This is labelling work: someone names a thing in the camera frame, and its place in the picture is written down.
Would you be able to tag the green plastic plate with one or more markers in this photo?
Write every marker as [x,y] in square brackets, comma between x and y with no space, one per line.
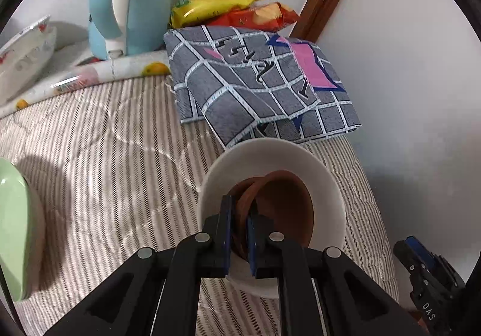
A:
[15,227]

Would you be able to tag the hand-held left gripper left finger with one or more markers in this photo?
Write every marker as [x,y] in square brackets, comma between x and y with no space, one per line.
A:
[227,238]

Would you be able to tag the white ceramic bowl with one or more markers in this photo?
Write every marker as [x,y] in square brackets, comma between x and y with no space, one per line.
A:
[319,189]

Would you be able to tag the light blue electric kettle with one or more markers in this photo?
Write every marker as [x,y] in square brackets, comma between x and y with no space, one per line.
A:
[146,1]

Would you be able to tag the small brown bowl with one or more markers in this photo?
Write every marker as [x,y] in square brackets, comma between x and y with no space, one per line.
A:
[240,215]
[289,208]

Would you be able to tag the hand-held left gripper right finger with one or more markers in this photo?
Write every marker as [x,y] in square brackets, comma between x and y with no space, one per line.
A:
[252,246]

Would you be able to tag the white bowl with fish print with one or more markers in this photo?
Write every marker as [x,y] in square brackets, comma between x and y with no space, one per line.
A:
[18,46]

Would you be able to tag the white plastic packet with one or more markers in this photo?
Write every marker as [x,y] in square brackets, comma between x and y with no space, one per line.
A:
[26,76]

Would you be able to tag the grey checked folded cloth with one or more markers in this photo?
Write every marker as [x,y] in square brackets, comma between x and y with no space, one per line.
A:
[233,88]

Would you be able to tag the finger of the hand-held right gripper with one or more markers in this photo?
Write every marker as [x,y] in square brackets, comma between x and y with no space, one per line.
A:
[417,244]

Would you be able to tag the printed plastic roll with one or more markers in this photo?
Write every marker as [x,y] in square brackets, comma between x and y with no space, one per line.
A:
[124,67]

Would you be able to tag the red chips bag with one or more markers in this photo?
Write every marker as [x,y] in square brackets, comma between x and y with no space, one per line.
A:
[263,16]

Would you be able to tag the yellow chips bag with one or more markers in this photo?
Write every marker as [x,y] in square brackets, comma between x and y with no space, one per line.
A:
[214,1]

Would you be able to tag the striped quilted tablecloth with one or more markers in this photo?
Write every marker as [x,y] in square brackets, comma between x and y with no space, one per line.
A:
[112,170]

